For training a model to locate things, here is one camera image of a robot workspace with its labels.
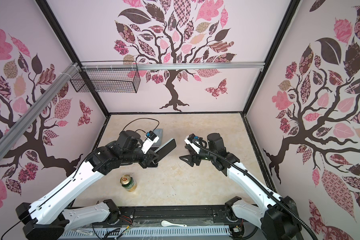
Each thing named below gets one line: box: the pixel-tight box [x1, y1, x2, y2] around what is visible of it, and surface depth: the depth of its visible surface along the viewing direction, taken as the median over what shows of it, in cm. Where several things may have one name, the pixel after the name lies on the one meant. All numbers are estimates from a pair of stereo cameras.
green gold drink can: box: [120, 174, 137, 193], surface depth 77 cm
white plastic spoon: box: [161, 220, 188, 227], surface depth 72 cm
